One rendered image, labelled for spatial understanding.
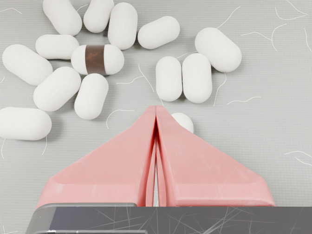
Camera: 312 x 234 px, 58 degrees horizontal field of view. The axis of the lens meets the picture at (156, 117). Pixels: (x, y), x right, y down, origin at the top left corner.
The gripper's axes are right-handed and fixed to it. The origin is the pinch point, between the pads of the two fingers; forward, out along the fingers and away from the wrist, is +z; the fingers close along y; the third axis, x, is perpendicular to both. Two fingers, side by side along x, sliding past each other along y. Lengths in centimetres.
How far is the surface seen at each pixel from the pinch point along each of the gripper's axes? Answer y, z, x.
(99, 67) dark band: 3.9, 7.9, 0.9
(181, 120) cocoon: -1.6, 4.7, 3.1
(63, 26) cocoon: 6.6, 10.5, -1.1
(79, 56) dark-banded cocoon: 5.2, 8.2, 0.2
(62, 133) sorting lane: 6.7, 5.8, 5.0
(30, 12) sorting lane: 10.0, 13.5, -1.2
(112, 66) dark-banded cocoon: 3.0, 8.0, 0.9
